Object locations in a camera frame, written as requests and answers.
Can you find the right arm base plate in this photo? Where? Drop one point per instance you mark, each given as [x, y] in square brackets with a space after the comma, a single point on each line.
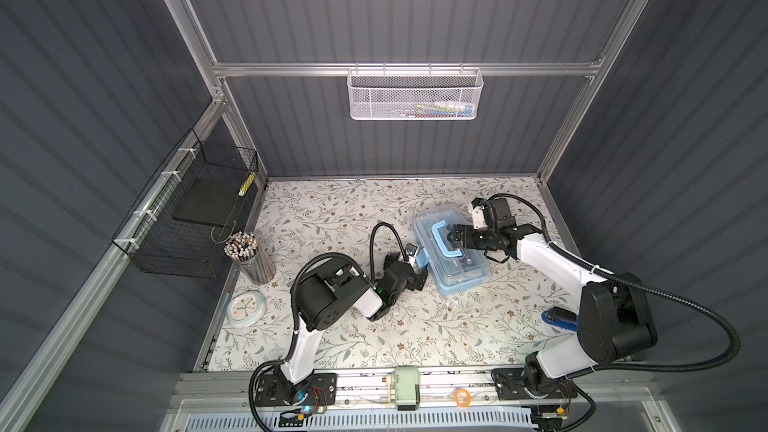
[519, 383]

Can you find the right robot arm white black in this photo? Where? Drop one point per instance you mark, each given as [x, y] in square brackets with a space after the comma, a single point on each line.
[614, 319]

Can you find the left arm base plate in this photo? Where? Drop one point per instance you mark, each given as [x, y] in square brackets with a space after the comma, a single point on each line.
[273, 390]

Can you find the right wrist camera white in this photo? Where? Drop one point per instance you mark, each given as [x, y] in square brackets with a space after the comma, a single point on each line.
[477, 210]

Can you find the cup of pencils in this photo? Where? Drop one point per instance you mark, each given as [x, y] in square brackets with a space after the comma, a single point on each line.
[250, 257]

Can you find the blue plastic tool box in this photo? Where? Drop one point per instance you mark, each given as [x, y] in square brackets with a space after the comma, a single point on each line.
[453, 268]

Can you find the white wall clock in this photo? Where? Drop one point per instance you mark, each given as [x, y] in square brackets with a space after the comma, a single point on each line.
[245, 309]

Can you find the black wire wall basket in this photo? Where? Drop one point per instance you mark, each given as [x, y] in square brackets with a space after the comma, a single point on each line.
[180, 227]

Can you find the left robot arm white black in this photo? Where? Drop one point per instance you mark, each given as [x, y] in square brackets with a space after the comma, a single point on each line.
[325, 289]

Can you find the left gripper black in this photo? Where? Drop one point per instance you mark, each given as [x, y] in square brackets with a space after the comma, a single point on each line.
[413, 283]

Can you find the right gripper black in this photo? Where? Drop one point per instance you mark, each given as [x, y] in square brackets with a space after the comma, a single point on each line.
[468, 233]

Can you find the white mesh wall basket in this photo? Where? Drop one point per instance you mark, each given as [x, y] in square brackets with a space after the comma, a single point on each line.
[414, 94]

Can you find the blue stapler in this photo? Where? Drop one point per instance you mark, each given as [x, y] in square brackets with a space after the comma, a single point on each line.
[561, 318]

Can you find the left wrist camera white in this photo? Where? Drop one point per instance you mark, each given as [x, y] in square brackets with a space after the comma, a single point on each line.
[411, 251]

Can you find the white slotted cable duct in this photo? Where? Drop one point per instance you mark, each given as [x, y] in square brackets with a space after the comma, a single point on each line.
[473, 418]

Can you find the yellow highlighter in basket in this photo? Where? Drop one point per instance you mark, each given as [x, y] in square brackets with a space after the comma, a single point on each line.
[246, 185]

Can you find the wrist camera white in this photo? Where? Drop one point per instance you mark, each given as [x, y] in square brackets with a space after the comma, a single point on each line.
[477, 210]
[411, 251]

